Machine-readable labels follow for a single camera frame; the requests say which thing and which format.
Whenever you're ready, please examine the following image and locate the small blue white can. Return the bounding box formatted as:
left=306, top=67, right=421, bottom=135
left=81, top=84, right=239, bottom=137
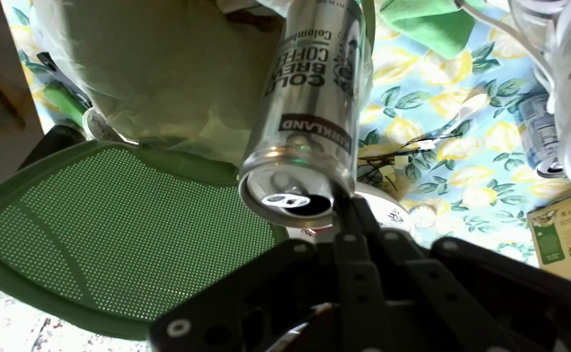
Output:
left=515, top=88, right=570, bottom=180

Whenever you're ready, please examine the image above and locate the small white round object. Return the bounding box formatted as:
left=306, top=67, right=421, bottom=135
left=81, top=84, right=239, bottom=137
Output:
left=353, top=180, right=413, bottom=231

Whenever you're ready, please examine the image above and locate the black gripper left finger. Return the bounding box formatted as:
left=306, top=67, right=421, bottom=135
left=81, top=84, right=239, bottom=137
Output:
left=148, top=196, right=374, bottom=352

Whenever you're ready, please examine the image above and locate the white plastic bin liner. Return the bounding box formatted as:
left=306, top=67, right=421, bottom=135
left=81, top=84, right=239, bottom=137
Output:
left=30, top=0, right=290, bottom=166

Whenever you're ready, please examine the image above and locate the lemon print tablecloth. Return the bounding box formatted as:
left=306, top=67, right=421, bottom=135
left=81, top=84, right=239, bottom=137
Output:
left=0, top=0, right=571, bottom=266

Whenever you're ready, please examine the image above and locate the silver cold brew coffee can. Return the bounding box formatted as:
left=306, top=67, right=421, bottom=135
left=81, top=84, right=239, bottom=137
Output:
left=236, top=0, right=378, bottom=231

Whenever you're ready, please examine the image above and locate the beige carton box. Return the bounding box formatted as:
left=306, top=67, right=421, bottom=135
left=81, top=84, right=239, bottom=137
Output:
left=527, top=190, right=571, bottom=284

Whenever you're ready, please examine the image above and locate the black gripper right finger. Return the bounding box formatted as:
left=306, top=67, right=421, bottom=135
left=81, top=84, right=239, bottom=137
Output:
left=353, top=196, right=571, bottom=352

